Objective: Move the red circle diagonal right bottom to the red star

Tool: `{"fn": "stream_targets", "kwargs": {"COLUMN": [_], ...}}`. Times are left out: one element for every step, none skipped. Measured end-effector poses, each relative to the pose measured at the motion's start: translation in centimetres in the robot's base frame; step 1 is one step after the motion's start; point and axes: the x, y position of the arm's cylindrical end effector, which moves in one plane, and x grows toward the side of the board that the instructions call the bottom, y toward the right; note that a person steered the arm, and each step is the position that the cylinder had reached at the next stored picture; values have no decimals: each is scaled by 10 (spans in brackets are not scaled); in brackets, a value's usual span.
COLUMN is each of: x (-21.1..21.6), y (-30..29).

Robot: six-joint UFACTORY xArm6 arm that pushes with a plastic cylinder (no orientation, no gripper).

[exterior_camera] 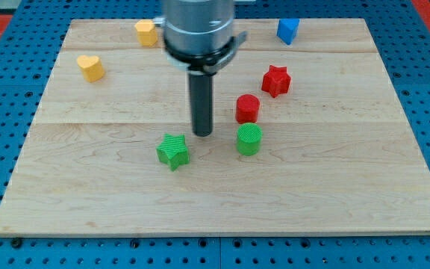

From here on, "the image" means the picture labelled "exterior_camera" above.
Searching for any yellow heart block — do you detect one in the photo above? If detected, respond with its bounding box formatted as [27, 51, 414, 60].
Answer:
[76, 55, 105, 82]

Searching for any green star block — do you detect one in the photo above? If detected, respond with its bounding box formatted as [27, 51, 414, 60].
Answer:
[156, 133, 190, 171]

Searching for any green cylinder block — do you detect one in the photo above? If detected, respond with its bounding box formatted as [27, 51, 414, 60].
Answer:
[237, 123, 263, 156]

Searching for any red cylinder block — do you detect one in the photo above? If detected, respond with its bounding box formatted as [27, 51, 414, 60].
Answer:
[235, 94, 260, 124]

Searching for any wooden board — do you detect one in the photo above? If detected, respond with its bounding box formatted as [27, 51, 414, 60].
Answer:
[0, 19, 430, 238]

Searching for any red star block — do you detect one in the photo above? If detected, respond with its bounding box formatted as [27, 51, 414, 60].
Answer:
[261, 65, 291, 98]

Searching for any yellow hexagon block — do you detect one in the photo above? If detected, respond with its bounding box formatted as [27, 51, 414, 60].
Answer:
[134, 19, 158, 46]

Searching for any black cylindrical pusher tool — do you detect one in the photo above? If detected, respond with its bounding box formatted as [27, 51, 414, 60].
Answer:
[187, 74, 213, 137]

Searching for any blue triangle block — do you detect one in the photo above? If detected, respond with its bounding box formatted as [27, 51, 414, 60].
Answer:
[276, 18, 300, 45]

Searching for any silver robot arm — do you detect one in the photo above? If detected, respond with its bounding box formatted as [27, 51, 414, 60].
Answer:
[161, 0, 248, 76]

